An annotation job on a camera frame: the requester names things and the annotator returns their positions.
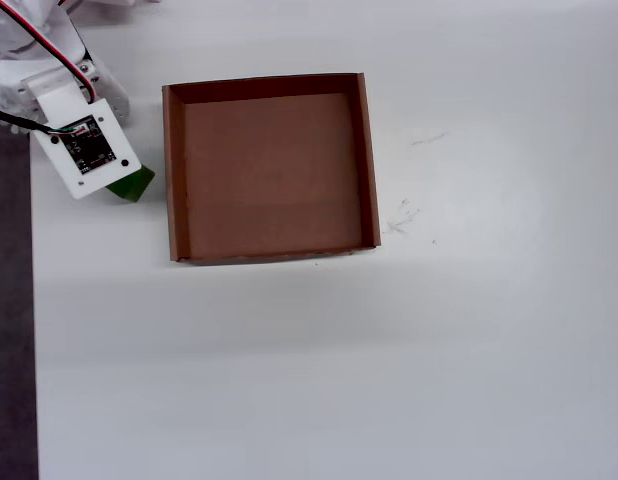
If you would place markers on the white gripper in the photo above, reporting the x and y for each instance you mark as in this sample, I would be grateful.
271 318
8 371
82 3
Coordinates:
110 98

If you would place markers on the green cube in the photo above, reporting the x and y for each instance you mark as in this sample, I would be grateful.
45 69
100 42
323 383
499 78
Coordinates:
131 186

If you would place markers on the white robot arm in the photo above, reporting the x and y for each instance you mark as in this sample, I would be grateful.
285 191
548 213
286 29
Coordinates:
114 4

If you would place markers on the brown cardboard box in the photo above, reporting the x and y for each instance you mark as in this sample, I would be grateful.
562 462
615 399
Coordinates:
271 175

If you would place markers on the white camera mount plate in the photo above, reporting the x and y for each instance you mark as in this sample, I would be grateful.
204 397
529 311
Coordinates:
89 170

